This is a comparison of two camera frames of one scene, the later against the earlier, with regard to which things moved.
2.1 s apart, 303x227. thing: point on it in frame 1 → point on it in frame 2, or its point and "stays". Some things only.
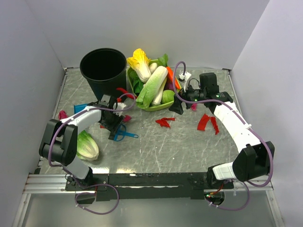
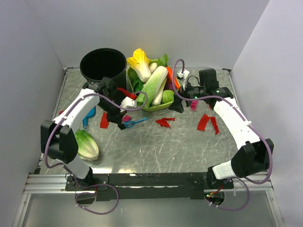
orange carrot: x=171 y=75 stays
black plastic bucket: x=105 y=68 stays
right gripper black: x=177 y=107 stays
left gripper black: x=113 y=127 → x=117 y=117
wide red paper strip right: x=202 y=122 stays
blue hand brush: x=121 y=132 → x=129 y=124
